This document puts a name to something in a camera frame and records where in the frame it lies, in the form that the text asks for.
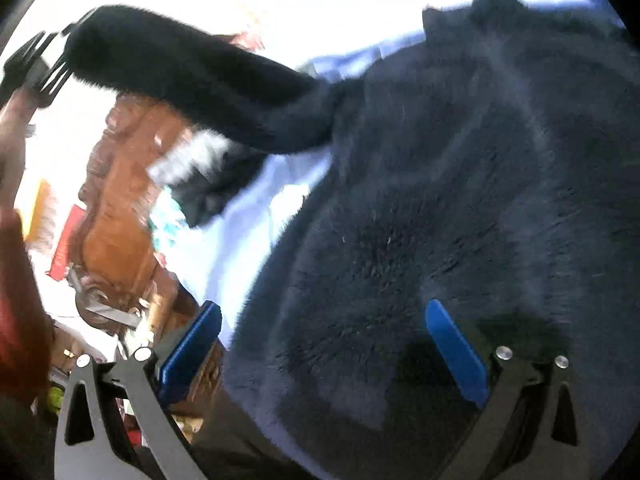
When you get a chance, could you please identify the blue printed bedsheet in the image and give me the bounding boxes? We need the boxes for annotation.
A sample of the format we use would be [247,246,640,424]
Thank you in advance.
[165,30,426,348]

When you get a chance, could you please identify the person's left forearm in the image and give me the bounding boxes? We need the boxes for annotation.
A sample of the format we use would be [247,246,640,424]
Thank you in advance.
[0,87,40,218]

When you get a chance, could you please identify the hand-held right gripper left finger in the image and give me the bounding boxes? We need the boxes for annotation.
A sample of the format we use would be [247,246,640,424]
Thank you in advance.
[52,301,222,480]

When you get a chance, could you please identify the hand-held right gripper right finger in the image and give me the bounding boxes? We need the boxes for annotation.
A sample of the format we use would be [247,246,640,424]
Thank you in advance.
[425,299,581,480]

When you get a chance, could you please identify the teal wave-patterned cloth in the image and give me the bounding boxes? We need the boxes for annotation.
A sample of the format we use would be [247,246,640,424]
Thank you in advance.
[147,185,187,252]

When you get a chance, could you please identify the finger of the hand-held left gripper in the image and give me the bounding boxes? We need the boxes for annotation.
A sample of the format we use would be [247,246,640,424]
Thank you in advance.
[27,55,73,109]
[0,24,78,103]

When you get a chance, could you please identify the carved wooden headboard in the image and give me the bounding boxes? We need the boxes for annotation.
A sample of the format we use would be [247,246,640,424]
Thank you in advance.
[75,92,201,331]

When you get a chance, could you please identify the person's red clothing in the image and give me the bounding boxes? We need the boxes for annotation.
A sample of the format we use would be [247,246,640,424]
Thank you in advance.
[0,207,55,403]

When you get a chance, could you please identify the dark navy fleece garment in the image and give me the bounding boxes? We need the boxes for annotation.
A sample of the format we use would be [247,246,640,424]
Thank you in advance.
[65,0,640,480]

